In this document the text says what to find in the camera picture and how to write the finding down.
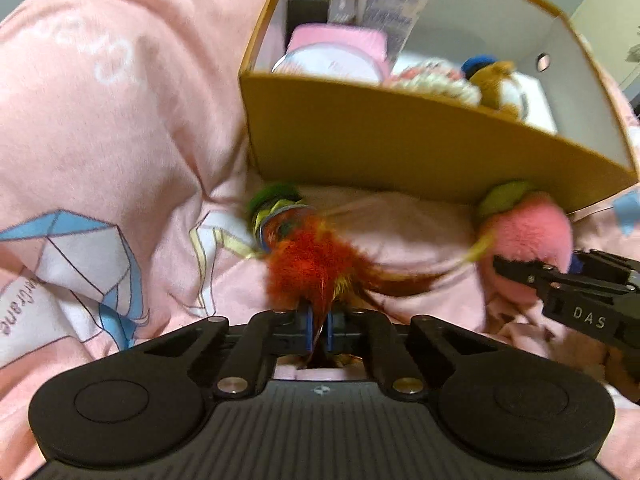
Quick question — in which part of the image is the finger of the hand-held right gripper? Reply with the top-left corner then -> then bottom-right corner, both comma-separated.
491,255 -> 640,349
571,249 -> 640,289

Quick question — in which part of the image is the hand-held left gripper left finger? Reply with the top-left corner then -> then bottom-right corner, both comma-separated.
144,306 -> 316,402

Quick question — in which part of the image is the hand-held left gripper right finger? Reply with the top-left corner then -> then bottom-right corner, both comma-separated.
324,308 -> 502,403

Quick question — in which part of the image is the colourful feather toy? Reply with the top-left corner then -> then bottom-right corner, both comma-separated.
246,182 -> 498,368

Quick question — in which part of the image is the pink plush fruit toy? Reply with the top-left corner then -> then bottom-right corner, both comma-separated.
474,180 -> 575,306

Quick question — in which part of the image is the orange cardboard box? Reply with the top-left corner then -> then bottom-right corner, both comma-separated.
237,0 -> 640,213

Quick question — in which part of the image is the brown and white plush dog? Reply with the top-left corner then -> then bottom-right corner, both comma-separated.
461,55 -> 532,122

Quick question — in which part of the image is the pale cabinet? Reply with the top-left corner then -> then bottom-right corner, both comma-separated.
570,0 -> 640,126

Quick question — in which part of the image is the pink printed blanket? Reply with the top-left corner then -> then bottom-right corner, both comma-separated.
0,0 -> 640,480

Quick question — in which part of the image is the round white lidded container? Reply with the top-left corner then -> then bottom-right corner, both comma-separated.
271,41 -> 385,85

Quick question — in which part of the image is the printed paper packet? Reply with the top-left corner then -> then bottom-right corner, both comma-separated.
359,0 -> 441,57

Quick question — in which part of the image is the pink pouch with metal ring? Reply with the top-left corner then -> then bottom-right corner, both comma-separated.
289,23 -> 390,81

